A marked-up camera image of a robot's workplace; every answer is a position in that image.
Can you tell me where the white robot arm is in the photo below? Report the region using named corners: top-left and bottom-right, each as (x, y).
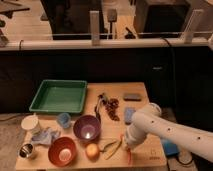
top-left (124, 103), bottom-right (213, 163)

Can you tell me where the small blue cup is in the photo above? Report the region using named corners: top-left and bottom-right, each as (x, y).
top-left (56, 113), bottom-right (71, 129)

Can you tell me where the white plastic cup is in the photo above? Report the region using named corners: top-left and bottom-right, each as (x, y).
top-left (21, 115), bottom-right (41, 134)

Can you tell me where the small metal cup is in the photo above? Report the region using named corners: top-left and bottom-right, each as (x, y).
top-left (19, 143), bottom-right (36, 159)

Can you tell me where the grey sponge block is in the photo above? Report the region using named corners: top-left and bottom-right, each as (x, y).
top-left (123, 93), bottom-right (142, 101)

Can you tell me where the blue sponge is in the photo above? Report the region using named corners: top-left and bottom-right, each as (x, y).
top-left (124, 107), bottom-right (135, 124)

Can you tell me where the purple bowl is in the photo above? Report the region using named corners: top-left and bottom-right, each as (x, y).
top-left (73, 115), bottom-right (101, 141)

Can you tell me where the green plastic tray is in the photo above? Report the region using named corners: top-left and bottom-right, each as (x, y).
top-left (29, 80), bottom-right (87, 115)

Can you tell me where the white railing bar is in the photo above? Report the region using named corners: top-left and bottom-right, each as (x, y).
top-left (0, 37), bottom-right (213, 51)

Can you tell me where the yellow red apple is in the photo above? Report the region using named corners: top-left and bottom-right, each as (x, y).
top-left (85, 143), bottom-right (100, 159)

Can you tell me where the red bowl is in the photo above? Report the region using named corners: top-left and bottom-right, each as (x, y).
top-left (48, 137), bottom-right (77, 167)

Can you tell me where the blue box on floor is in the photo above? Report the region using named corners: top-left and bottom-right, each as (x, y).
top-left (161, 139), bottom-right (179, 156)

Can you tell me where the black handled utensil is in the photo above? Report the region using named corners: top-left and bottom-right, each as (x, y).
top-left (94, 93), bottom-right (108, 120)

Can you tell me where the black cable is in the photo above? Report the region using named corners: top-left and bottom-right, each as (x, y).
top-left (161, 36), bottom-right (177, 74)

